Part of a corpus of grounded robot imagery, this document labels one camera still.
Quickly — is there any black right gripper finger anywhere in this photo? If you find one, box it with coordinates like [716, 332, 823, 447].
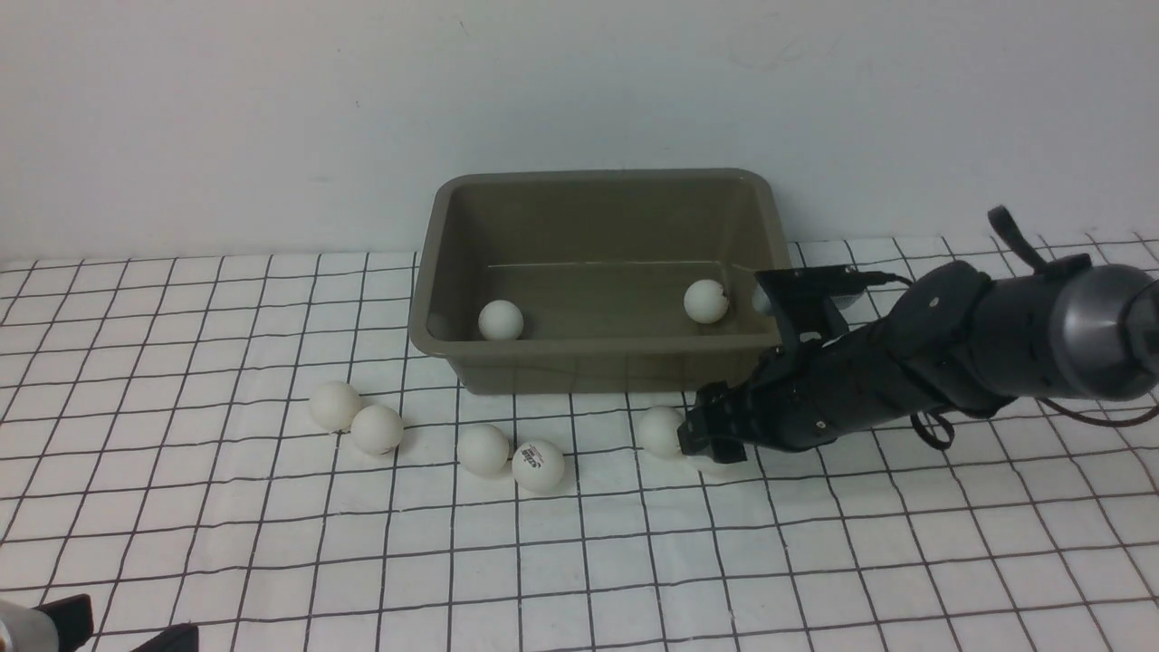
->
[707, 438, 748, 464]
[677, 406, 724, 455]

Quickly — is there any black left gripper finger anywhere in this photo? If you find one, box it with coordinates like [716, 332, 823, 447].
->
[132, 623, 201, 652]

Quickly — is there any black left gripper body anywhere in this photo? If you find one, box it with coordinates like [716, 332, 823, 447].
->
[41, 594, 94, 652]

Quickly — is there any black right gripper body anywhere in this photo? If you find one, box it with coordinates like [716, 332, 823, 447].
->
[715, 327, 943, 450]

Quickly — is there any white printed ping-pong ball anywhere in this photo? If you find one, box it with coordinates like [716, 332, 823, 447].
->
[511, 440, 566, 493]
[683, 278, 730, 325]
[686, 455, 738, 477]

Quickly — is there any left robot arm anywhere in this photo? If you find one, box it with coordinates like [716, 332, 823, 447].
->
[1, 594, 201, 651]

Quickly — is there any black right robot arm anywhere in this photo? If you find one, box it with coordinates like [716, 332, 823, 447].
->
[677, 206, 1156, 464]

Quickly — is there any tan plastic bin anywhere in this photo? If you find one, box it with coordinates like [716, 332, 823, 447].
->
[408, 168, 792, 396]

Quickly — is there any white grid-patterned tablecloth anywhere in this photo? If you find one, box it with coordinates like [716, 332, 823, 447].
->
[1, 252, 1158, 651]

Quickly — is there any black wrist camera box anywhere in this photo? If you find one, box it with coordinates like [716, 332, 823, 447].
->
[753, 265, 867, 350]

